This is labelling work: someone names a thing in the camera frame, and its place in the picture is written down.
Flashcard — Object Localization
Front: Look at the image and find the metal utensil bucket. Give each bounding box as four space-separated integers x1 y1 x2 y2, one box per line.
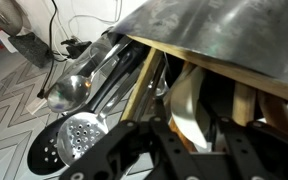
113 0 288 83

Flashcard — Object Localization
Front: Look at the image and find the wooden utensil handle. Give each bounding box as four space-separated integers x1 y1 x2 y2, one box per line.
121 48 162 121

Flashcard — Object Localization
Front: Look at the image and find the black slotted spoon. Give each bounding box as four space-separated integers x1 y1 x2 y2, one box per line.
27 42 147 175

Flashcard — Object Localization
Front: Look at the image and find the white cooking utensil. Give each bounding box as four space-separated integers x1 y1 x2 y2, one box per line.
170 67 207 149

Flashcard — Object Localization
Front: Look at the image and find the steel ladle spoon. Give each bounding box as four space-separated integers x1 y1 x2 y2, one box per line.
47 36 132 113

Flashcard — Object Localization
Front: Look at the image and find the steel slotted spoon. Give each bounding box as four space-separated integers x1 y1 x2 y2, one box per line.
57 68 140 166

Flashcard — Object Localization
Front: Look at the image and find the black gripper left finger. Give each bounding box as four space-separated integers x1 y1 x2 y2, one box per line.
60 117 198 180

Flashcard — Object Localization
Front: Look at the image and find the thin white wire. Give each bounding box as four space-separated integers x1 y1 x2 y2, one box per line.
40 0 124 41

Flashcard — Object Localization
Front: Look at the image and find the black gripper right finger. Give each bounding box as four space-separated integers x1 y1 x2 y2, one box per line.
216 117 288 180

